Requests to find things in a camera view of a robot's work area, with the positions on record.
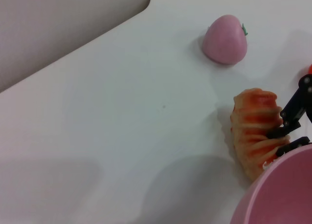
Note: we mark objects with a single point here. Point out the orange tangerine toy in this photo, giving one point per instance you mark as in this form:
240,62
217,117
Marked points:
310,69

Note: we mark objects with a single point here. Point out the long ridged orange bread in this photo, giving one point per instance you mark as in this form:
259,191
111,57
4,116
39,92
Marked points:
256,126

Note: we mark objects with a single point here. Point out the pink plastic bowl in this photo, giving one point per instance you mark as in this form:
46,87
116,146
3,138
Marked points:
280,189

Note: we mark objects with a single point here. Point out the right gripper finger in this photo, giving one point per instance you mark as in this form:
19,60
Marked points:
292,109
292,146

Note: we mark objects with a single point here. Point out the pink peach toy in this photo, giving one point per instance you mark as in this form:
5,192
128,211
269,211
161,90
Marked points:
224,41

